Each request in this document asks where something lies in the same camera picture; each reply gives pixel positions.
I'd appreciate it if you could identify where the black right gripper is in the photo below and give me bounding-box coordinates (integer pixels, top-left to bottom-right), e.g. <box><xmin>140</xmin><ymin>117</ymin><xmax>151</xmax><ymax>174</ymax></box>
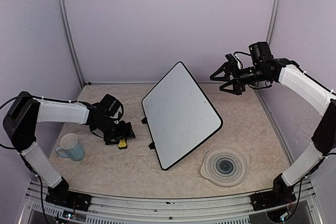
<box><xmin>211</xmin><ymin>60</ymin><xmax>271</xmax><ymax>94</ymax></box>

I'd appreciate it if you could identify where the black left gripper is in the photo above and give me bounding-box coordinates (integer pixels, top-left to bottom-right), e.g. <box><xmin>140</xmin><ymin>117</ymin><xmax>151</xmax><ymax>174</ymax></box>
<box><xmin>95</xmin><ymin>117</ymin><xmax>135</xmax><ymax>145</ymax></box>

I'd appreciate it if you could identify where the yellow bone-shaped eraser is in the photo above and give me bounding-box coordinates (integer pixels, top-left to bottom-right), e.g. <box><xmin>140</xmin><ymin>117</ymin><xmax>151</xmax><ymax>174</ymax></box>
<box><xmin>118</xmin><ymin>138</ymin><xmax>128</xmax><ymax>150</ymax></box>

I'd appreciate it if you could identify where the white whiteboard black frame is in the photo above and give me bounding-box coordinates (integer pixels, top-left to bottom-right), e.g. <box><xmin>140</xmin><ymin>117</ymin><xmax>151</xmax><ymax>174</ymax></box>
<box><xmin>141</xmin><ymin>61</ymin><xmax>223</xmax><ymax>170</ymax></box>

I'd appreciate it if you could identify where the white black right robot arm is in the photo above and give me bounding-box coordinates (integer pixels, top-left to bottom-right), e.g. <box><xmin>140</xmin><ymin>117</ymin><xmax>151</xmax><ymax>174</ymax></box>
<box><xmin>210</xmin><ymin>55</ymin><xmax>335</xmax><ymax>210</ymax></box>

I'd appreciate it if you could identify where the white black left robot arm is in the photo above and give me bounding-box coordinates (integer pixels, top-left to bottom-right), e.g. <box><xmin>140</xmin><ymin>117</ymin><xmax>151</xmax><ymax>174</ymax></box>
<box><xmin>3</xmin><ymin>91</ymin><xmax>135</xmax><ymax>206</ymax></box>

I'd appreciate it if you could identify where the light blue mug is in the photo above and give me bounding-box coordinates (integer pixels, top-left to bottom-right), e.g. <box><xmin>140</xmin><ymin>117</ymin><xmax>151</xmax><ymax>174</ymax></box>
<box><xmin>55</xmin><ymin>133</ymin><xmax>85</xmax><ymax>162</ymax></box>

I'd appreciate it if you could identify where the grey spiral pattern plate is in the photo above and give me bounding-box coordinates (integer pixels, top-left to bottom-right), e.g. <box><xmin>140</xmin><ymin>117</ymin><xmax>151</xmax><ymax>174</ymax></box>
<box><xmin>200</xmin><ymin>147</ymin><xmax>250</xmax><ymax>187</ymax></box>

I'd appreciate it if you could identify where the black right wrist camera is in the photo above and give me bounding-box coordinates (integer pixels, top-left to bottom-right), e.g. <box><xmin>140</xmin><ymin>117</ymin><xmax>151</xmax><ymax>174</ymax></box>
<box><xmin>249</xmin><ymin>41</ymin><xmax>274</xmax><ymax>66</ymax></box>

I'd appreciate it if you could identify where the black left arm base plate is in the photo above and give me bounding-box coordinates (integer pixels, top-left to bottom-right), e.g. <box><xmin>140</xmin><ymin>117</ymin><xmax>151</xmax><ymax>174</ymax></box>
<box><xmin>45</xmin><ymin>191</ymin><xmax>92</xmax><ymax>212</ymax></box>

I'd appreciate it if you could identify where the right aluminium frame post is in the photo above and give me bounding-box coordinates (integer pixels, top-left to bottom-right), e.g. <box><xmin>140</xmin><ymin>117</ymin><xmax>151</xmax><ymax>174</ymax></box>
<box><xmin>266</xmin><ymin>0</ymin><xmax>281</xmax><ymax>45</ymax></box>

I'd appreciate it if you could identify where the aluminium frame post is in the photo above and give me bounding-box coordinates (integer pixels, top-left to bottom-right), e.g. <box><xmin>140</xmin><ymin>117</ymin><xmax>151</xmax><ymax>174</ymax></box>
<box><xmin>266</xmin><ymin>0</ymin><xmax>281</xmax><ymax>45</ymax></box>
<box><xmin>57</xmin><ymin>0</ymin><xmax>86</xmax><ymax>88</ymax></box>

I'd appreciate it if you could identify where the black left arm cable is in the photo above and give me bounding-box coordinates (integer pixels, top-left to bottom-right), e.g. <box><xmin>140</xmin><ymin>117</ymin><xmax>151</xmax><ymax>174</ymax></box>
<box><xmin>0</xmin><ymin>95</ymin><xmax>27</xmax><ymax>149</ymax></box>

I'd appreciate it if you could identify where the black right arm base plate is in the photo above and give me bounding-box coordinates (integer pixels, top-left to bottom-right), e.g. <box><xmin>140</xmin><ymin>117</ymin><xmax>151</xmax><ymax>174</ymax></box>
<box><xmin>250</xmin><ymin>190</ymin><xmax>296</xmax><ymax>211</ymax></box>

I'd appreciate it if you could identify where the front aluminium rail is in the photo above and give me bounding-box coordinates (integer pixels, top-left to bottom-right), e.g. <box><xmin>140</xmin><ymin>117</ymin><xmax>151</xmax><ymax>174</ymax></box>
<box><xmin>16</xmin><ymin>180</ymin><xmax>326</xmax><ymax>223</ymax></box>

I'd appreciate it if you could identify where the left aluminium frame post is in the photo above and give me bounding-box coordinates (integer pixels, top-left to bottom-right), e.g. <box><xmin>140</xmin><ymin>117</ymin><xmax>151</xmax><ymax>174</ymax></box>
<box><xmin>57</xmin><ymin>0</ymin><xmax>86</xmax><ymax>88</ymax></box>

